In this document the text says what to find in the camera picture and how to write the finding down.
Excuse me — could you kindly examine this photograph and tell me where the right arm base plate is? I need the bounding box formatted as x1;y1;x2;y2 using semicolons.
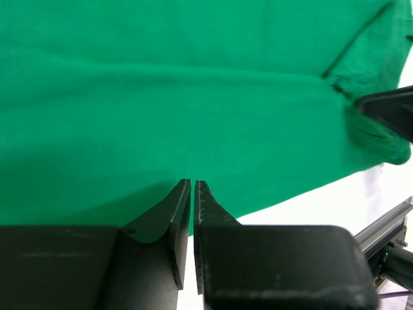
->
365;219;412;293

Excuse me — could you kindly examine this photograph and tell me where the aluminium table rail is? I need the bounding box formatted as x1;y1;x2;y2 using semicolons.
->
354;197;412;258

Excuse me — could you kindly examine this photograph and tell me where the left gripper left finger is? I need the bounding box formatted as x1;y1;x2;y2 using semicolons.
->
123;179;191;289

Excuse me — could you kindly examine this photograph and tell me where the green t-shirt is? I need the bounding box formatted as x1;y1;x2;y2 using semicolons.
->
1;1;412;225

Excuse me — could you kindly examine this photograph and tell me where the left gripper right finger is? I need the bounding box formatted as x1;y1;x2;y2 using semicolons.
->
193;180;241;295

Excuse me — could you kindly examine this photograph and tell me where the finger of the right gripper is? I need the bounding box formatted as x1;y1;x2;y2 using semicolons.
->
354;85;413;142

